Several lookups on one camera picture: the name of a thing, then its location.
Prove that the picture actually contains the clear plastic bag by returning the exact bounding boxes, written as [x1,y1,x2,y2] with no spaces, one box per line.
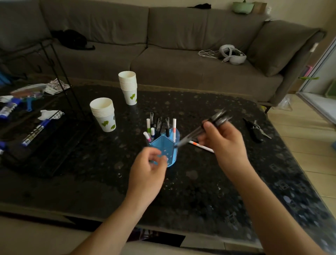
[10,83,48,99]
[275,94,293,111]

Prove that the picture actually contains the bunch of black pens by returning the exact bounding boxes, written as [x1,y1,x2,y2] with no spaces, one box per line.
[174,108,233,148]

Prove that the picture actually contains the white headset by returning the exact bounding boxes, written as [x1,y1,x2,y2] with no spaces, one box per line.
[218,44,247,65]

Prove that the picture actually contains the grey brown sofa cushion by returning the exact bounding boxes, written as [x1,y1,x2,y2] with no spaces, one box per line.
[246,20,321,77]

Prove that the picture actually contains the person's left hand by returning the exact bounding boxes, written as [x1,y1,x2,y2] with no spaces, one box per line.
[125,147,169,208]

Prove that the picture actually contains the person's right forearm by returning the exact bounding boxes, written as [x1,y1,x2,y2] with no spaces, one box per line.
[231,163,328,255]

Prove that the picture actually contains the blue striped tube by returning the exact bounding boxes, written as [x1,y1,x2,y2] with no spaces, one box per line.
[22,119,50,147]

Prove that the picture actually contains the blue pen holder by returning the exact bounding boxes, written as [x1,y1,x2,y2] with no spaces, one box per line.
[149,128,180,168]

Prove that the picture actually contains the grey brown sofa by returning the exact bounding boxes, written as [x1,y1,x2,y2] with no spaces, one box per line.
[0,0,327,107]

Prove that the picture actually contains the white sliding door frame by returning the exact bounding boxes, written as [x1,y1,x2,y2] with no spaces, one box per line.
[297,36,336,124]

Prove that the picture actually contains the black cloth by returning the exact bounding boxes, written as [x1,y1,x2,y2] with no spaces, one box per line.
[50,29,96,50]

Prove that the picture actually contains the black handled scissors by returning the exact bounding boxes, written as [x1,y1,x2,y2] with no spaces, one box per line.
[243,118,272,144]

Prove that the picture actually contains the white cable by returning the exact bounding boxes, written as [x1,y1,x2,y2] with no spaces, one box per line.
[198,50,220,59]

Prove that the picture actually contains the blue brush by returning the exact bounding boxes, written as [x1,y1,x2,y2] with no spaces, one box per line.
[25,95,44,112]

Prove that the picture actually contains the person's right hand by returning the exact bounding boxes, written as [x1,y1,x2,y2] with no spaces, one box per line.
[198,120,251,182]

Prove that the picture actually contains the stack of heart print paper cups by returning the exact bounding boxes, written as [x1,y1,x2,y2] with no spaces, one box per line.
[118,71,138,106]
[89,97,116,132]

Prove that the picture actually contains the blue and white tube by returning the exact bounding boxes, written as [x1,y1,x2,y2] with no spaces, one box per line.
[0,98,22,120]

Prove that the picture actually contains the green bowl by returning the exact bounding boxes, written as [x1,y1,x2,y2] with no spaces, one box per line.
[232,1,255,14]

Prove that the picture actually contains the black wire rack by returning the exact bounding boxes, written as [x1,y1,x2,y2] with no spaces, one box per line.
[0,39,88,180]

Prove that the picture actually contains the white tissue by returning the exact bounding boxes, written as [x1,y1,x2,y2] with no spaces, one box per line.
[37,109,65,121]

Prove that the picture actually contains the patterned paper packet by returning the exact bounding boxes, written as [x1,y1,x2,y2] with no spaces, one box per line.
[44,78,71,95]

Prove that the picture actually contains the person's left forearm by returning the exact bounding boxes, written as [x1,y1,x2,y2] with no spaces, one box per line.
[69,196,148,255]

